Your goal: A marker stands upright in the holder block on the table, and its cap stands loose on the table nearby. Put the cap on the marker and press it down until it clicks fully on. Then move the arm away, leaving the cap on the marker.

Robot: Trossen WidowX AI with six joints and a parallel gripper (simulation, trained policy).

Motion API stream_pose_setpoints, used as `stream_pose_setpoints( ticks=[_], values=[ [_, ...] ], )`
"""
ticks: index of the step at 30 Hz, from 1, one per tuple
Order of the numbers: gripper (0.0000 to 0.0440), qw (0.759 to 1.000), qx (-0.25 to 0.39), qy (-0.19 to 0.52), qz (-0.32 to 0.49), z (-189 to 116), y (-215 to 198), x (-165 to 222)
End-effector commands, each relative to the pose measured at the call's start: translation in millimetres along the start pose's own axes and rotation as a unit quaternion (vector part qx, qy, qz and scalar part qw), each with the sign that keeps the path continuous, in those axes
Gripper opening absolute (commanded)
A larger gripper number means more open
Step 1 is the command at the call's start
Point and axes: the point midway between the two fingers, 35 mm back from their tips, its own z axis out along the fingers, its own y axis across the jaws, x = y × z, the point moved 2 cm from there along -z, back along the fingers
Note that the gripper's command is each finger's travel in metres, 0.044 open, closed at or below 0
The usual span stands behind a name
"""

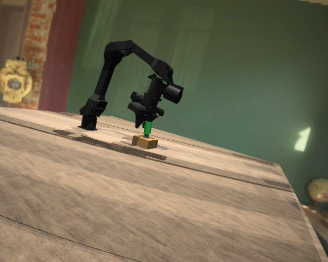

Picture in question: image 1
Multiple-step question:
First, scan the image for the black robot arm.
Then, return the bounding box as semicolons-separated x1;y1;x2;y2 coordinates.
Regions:
78;40;184;130

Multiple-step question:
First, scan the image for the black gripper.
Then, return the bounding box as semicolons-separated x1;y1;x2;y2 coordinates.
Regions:
127;91;164;128

